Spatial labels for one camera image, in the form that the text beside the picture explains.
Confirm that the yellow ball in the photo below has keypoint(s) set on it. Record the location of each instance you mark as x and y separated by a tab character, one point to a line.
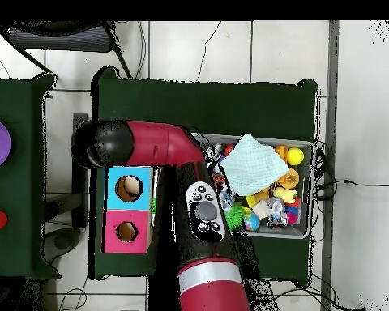
295	156

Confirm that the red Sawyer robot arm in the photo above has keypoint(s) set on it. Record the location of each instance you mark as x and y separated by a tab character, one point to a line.
155	145

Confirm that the wooden box with three holes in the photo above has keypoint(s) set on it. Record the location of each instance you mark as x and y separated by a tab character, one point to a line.
129	246

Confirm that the orange plastic block toy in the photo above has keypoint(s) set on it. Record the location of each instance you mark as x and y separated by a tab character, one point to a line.
282	152

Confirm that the dark green table cloth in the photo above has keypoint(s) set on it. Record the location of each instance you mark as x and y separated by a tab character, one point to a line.
16	194
214	107

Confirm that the black post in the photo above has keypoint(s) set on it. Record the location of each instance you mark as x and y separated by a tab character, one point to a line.
81	194

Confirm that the red ball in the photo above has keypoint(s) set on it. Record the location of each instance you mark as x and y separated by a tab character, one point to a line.
228	149

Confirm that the mint green waffle cloth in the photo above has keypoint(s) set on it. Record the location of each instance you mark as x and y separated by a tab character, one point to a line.
254	165

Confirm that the black chair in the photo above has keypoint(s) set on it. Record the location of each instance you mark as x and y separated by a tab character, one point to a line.
61	39

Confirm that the green spiky rubber ball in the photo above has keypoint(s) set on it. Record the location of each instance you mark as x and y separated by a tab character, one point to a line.
234	214

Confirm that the grey rounded base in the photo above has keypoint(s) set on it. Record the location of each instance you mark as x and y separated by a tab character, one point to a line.
63	241

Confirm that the globe print ball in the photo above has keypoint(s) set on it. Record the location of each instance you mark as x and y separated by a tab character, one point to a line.
252	222

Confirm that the toy burger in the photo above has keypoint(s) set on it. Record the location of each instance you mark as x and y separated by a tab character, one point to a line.
291	178

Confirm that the shallow mesh bin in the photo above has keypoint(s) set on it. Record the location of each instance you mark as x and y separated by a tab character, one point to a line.
278	231

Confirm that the yellow duck toy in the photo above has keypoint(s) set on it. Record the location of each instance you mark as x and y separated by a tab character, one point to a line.
285	194

